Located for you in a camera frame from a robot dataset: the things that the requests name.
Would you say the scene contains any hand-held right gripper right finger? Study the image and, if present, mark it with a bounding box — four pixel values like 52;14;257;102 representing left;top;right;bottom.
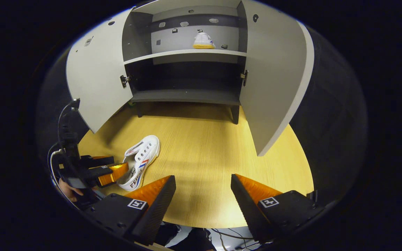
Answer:
231;174;325;243

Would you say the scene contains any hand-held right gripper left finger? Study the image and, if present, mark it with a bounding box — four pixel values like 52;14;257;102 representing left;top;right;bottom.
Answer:
84;175;177;246

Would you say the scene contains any white canvas shoe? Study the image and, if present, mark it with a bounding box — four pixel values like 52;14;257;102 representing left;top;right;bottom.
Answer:
117;135;161;191
193;32;216;50

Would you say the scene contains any white shoe cabinet door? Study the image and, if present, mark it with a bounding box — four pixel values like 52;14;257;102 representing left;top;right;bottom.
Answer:
239;0;315;157
66;8;134;134

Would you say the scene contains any white grey shoe cabinet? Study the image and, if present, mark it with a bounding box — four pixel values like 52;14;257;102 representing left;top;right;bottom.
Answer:
121;0;248;125

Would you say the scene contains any tangle of cables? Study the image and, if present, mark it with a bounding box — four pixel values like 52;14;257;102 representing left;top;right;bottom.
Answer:
210;228;257;251

